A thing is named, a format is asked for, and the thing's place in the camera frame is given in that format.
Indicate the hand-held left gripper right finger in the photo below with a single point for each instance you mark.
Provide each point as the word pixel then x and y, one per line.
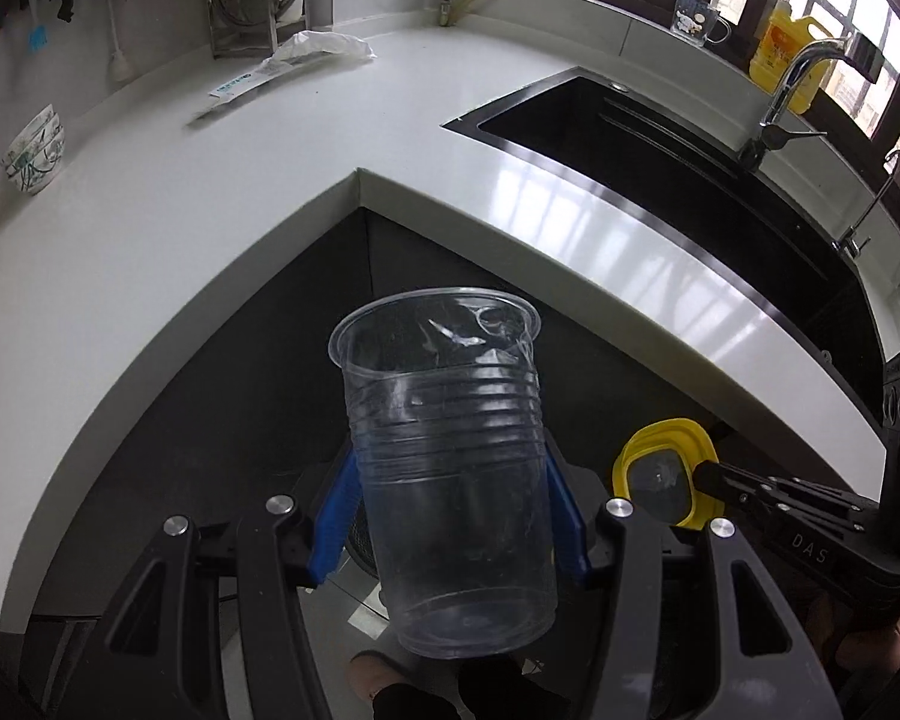
pixel 570 521

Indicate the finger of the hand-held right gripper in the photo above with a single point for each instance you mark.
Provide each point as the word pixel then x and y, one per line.
pixel 765 508
pixel 765 484

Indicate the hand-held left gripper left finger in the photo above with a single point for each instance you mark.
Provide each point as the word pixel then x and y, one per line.
pixel 334 521

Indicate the dark round trash bin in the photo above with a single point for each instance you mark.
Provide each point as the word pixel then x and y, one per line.
pixel 360 562

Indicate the yellow plastic lid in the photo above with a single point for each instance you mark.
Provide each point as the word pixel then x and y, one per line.
pixel 630 457

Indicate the clear plastic cup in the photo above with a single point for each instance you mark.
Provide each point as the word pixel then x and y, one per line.
pixel 450 480

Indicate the person's right forearm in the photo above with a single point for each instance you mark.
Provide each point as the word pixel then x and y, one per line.
pixel 881 641

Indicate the grey base cabinet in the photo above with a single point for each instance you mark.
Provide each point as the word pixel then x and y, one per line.
pixel 195 465

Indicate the small chrome water tap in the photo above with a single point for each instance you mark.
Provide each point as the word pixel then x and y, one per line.
pixel 870 206

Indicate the black kitchen sink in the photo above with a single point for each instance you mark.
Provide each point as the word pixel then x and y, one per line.
pixel 682 165

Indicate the chrome kitchen faucet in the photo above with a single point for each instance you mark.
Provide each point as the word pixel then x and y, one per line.
pixel 791 86

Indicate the yellow detergent bottle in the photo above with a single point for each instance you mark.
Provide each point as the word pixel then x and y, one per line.
pixel 776 52

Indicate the white paper sleeve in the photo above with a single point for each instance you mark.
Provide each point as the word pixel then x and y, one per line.
pixel 240 82

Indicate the printed glass mug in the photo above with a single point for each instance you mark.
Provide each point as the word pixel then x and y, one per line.
pixel 696 19

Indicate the stack of patterned bowls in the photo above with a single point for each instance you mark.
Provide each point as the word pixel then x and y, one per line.
pixel 34 154

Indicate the white crumpled plastic bag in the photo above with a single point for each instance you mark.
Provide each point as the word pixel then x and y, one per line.
pixel 322 46

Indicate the white bottle brush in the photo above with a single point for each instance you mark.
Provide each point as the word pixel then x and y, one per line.
pixel 120 64

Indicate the metal dish rack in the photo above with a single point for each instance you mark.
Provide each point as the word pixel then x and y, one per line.
pixel 244 22

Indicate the blue silicone brush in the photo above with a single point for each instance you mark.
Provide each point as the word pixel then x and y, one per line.
pixel 39 34

